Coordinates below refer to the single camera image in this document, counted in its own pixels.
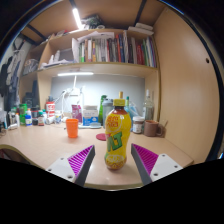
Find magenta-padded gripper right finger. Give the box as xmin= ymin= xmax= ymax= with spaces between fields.
xmin=130 ymin=143 xmax=184 ymax=186

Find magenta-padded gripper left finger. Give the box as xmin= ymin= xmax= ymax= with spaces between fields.
xmin=45 ymin=144 xmax=96 ymax=187

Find yellow drink bottle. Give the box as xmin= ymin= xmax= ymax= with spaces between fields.
xmin=104 ymin=98 xmax=132 ymax=171

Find brown mug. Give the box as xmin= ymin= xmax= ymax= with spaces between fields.
xmin=143 ymin=119 xmax=164 ymax=138

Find orange plastic cup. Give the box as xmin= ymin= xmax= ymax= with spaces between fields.
xmin=65 ymin=118 xmax=80 ymax=139

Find small white pill bottle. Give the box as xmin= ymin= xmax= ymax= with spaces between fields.
xmin=54 ymin=111 xmax=62 ymax=124

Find flat round red coaster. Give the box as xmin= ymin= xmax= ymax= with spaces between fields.
xmin=95 ymin=132 xmax=108 ymax=142

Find brown bottle green cap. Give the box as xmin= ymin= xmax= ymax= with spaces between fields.
xmin=37 ymin=110 xmax=45 ymax=127

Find pink packet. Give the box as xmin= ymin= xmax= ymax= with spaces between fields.
xmin=71 ymin=104 xmax=83 ymax=124

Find white bottle blue label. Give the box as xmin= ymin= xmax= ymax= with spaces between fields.
xmin=24 ymin=108 xmax=33 ymax=127

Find blue white tissue box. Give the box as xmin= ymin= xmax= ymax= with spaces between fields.
xmin=81 ymin=105 xmax=100 ymax=127

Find red white canister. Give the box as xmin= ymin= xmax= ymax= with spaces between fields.
xmin=45 ymin=101 xmax=56 ymax=118

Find clear glass bottle white cap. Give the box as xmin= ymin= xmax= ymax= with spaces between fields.
xmin=143 ymin=89 xmax=155 ymax=122

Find green box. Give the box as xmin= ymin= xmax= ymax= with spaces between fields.
xmin=18 ymin=103 xmax=29 ymax=126

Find green spray bottle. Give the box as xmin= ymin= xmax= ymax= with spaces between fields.
xmin=98 ymin=94 xmax=108 ymax=126

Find grey shaker bottle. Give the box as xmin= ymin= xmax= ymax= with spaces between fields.
xmin=101 ymin=97 xmax=115 ymax=129

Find white power strip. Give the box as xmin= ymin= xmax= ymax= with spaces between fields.
xmin=63 ymin=87 xmax=83 ymax=98

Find white desk lamp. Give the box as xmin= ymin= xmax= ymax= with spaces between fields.
xmin=57 ymin=70 xmax=95 ymax=101

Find hanging dark clothes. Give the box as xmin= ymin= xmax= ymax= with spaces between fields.
xmin=0 ymin=54 xmax=21 ymax=108

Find wooden shelf unit with books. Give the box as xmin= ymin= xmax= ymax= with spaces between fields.
xmin=19 ymin=28 xmax=161 ymax=88

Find white ceiling light bar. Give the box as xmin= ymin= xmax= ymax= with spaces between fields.
xmin=71 ymin=7 xmax=84 ymax=31

